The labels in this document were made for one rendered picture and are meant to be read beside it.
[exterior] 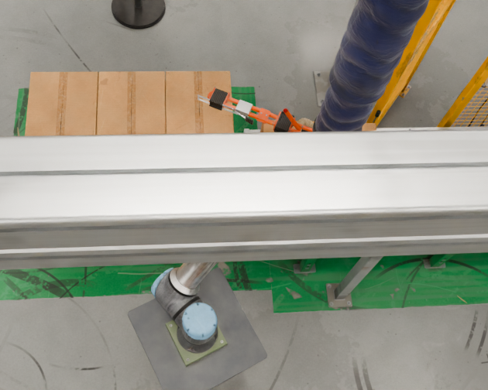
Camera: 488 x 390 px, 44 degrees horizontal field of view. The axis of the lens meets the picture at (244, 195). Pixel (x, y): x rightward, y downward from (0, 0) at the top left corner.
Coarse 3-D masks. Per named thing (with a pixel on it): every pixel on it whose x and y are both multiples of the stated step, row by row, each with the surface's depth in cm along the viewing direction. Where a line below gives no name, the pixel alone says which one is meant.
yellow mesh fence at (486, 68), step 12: (480, 72) 326; (468, 84) 341; (480, 84) 334; (468, 96) 344; (456, 108) 356; (480, 108) 362; (444, 120) 373; (456, 120) 372; (468, 120) 373; (480, 120) 374
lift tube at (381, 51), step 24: (360, 0) 208; (384, 0) 197; (408, 0) 193; (360, 24) 212; (384, 24) 205; (408, 24) 204; (360, 48) 221; (384, 48) 215; (336, 72) 242; (384, 72) 229; (360, 96) 244
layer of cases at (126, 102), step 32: (32, 96) 357; (64, 96) 359; (96, 96) 361; (128, 96) 363; (160, 96) 364; (192, 96) 366; (32, 128) 349; (64, 128) 350; (96, 128) 355; (128, 128) 354; (160, 128) 355; (192, 128) 357; (224, 128) 359
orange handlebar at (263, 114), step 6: (234, 102) 304; (252, 108) 303; (258, 108) 303; (252, 114) 301; (264, 114) 301; (270, 114) 302; (258, 120) 302; (264, 120) 300; (270, 120) 301; (300, 126) 301; (306, 126) 301
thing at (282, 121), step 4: (280, 112) 301; (280, 116) 301; (284, 116) 301; (276, 120) 298; (280, 120) 300; (284, 120) 300; (288, 120) 300; (276, 124) 299; (280, 124) 299; (284, 124) 299; (288, 124) 299; (292, 124) 298; (276, 128) 300; (280, 128) 297; (284, 128) 298; (288, 128) 298
